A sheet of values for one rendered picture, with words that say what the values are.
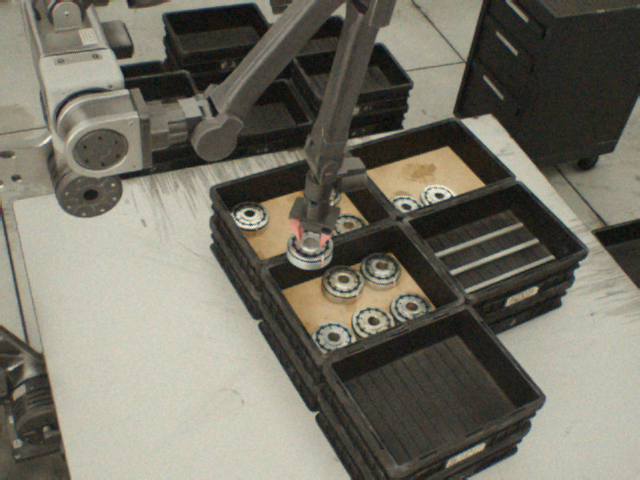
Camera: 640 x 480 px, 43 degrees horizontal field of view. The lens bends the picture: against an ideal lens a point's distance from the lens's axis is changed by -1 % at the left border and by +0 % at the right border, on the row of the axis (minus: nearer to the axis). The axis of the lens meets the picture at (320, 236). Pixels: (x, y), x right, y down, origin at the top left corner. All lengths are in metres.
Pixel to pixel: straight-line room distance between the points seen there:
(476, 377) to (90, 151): 1.03
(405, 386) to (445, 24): 3.16
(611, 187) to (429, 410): 2.28
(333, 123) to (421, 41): 3.03
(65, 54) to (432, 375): 1.06
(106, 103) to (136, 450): 0.83
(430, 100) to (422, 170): 1.75
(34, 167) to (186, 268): 0.55
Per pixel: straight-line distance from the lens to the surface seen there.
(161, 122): 1.45
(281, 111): 3.31
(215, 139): 1.48
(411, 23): 4.74
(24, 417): 2.38
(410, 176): 2.40
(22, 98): 4.05
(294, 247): 1.84
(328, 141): 1.61
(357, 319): 1.97
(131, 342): 2.10
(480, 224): 2.32
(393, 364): 1.94
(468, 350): 2.01
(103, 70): 1.50
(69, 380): 2.06
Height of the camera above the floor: 2.38
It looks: 45 degrees down
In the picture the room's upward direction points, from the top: 8 degrees clockwise
